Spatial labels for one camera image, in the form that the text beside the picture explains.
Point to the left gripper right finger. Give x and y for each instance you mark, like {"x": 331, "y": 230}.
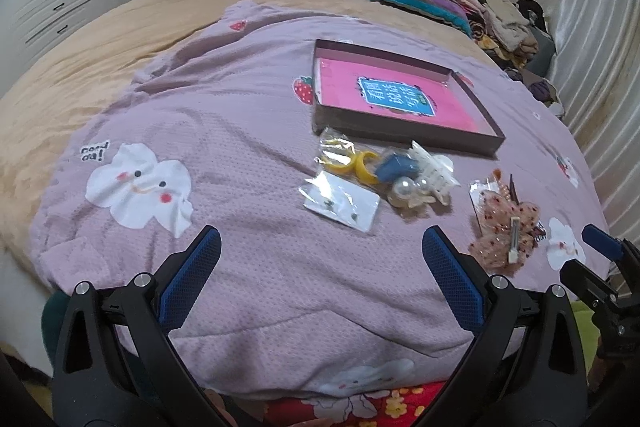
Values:
{"x": 525, "y": 365}

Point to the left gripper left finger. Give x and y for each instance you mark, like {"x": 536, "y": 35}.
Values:
{"x": 115, "y": 365}

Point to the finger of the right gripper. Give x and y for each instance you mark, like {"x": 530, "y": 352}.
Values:
{"x": 586, "y": 285}
{"x": 602, "y": 242}

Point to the white hair claw clip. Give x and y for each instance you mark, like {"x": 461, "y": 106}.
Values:
{"x": 435, "y": 178}

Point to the pearl hair claw clip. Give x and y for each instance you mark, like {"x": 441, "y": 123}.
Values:
{"x": 406, "y": 193}

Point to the small blue jewelry box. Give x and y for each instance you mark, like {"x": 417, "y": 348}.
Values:
{"x": 394, "y": 165}

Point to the stud earrings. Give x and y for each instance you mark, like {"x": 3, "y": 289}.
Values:
{"x": 341, "y": 201}

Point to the yellow hoop earrings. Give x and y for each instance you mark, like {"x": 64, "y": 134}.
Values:
{"x": 341, "y": 156}

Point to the dark red hair clip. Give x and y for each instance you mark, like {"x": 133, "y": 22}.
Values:
{"x": 512, "y": 191}

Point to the white striped curtain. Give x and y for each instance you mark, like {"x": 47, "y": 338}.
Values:
{"x": 596, "y": 69}

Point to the pile of folded clothes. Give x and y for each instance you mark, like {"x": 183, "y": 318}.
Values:
{"x": 514, "y": 35}

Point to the purple cartoon print blanket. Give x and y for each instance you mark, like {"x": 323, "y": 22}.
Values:
{"x": 214, "y": 134}

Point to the brown cardboard tray box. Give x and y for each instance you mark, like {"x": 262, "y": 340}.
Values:
{"x": 387, "y": 97}

